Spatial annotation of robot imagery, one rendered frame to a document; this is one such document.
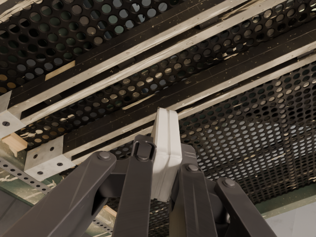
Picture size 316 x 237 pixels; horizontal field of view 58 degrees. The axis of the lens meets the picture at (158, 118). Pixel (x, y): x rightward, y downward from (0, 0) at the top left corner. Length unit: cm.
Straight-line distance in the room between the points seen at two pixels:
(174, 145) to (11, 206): 188
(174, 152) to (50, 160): 68
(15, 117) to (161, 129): 57
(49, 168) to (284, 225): 282
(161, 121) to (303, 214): 327
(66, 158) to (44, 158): 6
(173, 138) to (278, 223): 322
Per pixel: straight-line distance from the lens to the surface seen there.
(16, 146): 87
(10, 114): 71
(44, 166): 84
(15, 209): 204
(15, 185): 97
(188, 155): 17
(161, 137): 16
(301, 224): 339
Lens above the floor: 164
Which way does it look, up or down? 33 degrees down
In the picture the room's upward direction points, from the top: 95 degrees clockwise
